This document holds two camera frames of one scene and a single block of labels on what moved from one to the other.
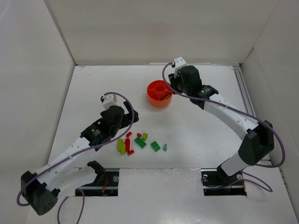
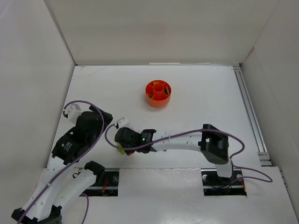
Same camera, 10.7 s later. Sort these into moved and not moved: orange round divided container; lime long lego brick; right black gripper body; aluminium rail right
Moved: right black gripper body
Not moved: aluminium rail right; orange round divided container; lime long lego brick
